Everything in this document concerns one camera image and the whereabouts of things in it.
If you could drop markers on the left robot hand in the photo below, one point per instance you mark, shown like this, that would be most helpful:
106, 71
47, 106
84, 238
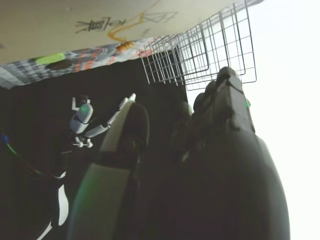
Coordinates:
212, 187

